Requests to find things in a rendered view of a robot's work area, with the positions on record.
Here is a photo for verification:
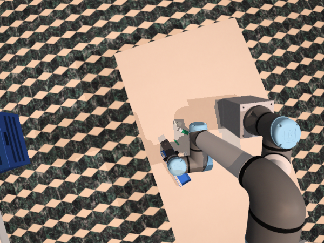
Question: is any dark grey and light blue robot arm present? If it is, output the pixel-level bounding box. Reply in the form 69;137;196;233
160;105;306;243

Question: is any grey domino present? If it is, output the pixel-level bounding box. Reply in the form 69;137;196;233
174;121;182;126

